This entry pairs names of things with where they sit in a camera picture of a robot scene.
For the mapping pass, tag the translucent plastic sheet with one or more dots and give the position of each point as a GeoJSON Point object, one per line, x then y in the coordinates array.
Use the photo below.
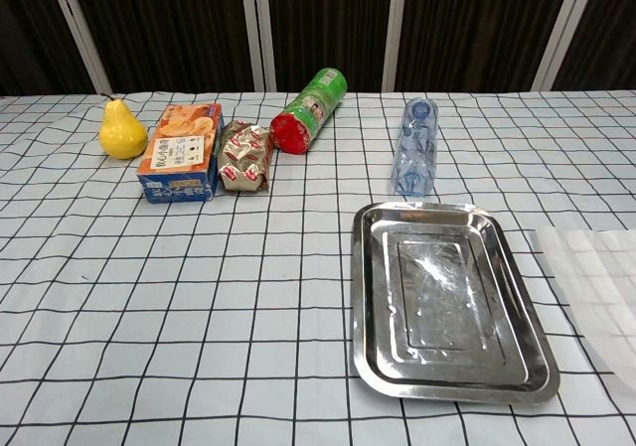
{"type": "Point", "coordinates": [591, 287]}

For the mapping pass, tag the silver metal tray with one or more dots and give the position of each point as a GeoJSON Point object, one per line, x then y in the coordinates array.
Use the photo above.
{"type": "Point", "coordinates": [447, 292]}

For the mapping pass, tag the gold foil snack bag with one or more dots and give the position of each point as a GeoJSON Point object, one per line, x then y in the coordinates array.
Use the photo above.
{"type": "Point", "coordinates": [243, 158]}

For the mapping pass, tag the green chips can red lid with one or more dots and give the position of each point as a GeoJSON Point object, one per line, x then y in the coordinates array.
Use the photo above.
{"type": "Point", "coordinates": [308, 108]}

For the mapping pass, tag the clear plastic water bottle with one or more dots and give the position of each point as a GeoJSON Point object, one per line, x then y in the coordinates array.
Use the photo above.
{"type": "Point", "coordinates": [415, 148]}

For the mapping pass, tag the white black-grid tablecloth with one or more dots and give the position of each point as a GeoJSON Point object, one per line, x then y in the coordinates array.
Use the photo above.
{"type": "Point", "coordinates": [199, 292]}

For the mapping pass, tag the orange and blue cracker box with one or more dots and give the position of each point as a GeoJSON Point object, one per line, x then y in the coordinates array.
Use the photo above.
{"type": "Point", "coordinates": [179, 148]}

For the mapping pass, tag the yellow pear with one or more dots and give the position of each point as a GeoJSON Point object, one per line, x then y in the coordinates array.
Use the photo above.
{"type": "Point", "coordinates": [121, 133]}

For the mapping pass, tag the white metal frame post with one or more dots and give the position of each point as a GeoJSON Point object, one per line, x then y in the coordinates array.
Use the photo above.
{"type": "Point", "coordinates": [74, 24]}
{"type": "Point", "coordinates": [559, 29]}
{"type": "Point", "coordinates": [395, 29]}
{"type": "Point", "coordinates": [258, 29]}

